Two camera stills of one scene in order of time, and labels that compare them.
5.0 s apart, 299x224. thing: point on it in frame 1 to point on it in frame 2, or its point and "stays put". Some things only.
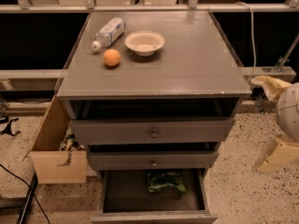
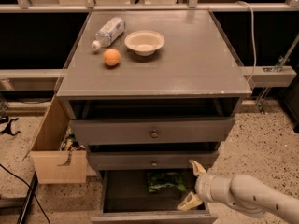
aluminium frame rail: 240,7 stays put
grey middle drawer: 151,161 stays put
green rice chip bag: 158,182 stays put
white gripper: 289,112 to 204,184
